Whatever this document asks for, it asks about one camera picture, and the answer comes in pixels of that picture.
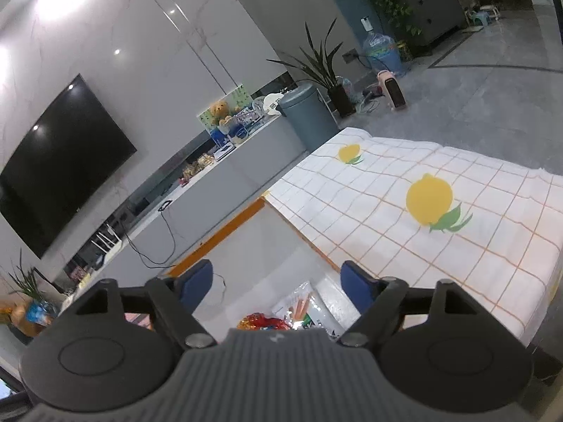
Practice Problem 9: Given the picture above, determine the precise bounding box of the grey long media cabinet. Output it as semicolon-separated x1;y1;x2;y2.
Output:
44;113;309;302

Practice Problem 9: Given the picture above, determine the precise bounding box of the orange storage box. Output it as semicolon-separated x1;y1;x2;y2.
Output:
167;192;367;344

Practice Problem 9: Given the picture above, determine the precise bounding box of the green pegboard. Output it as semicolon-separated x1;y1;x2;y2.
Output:
196;83;252;129

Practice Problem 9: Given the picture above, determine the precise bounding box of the black television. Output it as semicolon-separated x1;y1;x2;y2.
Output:
0;74;138;260

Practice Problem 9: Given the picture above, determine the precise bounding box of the blue snack bag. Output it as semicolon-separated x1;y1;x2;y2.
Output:
25;301;56;327

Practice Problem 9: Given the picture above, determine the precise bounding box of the tall leafy potted plant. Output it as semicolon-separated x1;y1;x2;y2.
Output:
266;18;358;118

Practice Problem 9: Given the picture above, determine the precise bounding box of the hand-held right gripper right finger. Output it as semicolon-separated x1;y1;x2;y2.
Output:
336;260;480;348

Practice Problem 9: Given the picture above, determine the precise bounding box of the lemon print checked tablecloth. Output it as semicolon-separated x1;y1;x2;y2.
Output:
266;127;563;349

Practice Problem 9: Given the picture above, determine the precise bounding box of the grey trash bin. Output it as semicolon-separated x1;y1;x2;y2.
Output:
278;83;341;155

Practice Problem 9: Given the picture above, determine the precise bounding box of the pile of snacks on cabinet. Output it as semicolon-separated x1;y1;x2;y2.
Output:
179;152;217;186

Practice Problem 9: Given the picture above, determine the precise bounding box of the red snack packet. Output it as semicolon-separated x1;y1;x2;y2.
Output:
238;312;292;332

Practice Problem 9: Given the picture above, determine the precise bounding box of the small plastic stool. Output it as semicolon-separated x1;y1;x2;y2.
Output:
466;4;501;28

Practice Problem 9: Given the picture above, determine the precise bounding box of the dark grey drawer cabinet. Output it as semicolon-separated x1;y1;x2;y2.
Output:
387;0;468;47

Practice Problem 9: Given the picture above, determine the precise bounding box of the white stick snack packet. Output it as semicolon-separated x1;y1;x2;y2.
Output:
273;279;344;342

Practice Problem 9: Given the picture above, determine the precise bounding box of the white router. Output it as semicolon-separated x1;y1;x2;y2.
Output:
90;223;125;258

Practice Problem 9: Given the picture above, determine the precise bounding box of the black cable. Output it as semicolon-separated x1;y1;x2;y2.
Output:
124;204;177;270

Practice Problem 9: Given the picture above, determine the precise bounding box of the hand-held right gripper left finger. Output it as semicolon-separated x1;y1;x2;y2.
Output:
75;259;216;349

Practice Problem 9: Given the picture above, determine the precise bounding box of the blue water jug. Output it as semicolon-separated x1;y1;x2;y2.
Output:
361;18;406;76

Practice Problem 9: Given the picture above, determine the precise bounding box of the brown teddy bear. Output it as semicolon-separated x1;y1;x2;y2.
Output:
208;100;235;127

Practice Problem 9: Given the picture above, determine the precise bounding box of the small green potted plant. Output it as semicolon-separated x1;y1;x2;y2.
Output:
8;250;52;305

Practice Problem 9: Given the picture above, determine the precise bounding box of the pink space heater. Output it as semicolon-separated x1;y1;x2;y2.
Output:
377;69;408;112

